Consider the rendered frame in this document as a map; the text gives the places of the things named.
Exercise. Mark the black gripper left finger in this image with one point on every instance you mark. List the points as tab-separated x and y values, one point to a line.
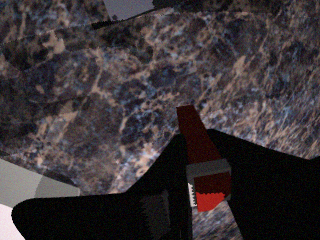
157	207

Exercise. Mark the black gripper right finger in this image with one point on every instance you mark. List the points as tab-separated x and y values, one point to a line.
274	196

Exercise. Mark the grey sloped panel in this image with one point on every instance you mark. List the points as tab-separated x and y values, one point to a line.
124	10

